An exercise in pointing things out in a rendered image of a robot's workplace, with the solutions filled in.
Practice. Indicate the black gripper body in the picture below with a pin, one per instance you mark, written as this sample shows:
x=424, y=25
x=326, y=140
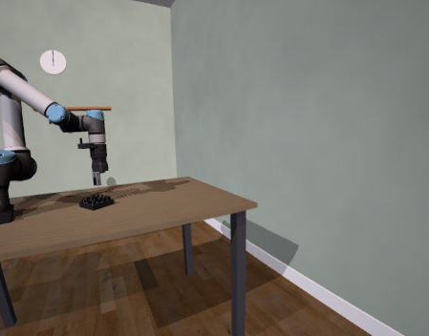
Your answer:
x=98, y=152

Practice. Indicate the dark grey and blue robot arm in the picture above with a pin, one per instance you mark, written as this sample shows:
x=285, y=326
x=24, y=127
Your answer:
x=16, y=163

